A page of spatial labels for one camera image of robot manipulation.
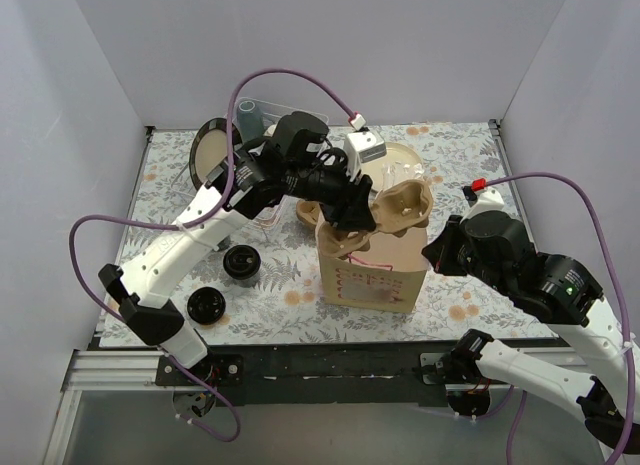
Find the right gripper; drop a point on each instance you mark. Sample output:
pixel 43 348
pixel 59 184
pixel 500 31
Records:
pixel 445 247

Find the brown cardboard cup carrier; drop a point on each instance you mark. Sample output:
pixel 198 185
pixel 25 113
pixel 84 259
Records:
pixel 395 210

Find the cream round plate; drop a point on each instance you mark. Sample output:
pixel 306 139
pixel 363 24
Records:
pixel 400 163

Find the black takeout coffee cup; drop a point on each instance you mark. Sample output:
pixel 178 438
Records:
pixel 223 245

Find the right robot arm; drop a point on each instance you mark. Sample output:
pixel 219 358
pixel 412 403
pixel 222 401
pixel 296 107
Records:
pixel 488 244

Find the black mounting rail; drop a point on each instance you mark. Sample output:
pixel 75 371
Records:
pixel 345 373

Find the pink paper gift bag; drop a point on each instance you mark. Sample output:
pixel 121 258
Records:
pixel 387 277

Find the patterned ceramic bowl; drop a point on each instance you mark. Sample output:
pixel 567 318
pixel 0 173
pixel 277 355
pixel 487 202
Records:
pixel 270 130

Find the black rimmed cream plate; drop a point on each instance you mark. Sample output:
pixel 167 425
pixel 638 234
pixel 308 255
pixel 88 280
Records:
pixel 208 150

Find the white wire dish rack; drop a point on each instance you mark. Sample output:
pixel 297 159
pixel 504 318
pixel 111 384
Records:
pixel 263 170

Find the grey blue mug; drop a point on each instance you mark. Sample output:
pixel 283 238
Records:
pixel 249 120

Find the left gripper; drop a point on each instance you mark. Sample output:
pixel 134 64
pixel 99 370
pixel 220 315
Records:
pixel 353 200

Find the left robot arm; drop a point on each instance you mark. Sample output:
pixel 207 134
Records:
pixel 142 287

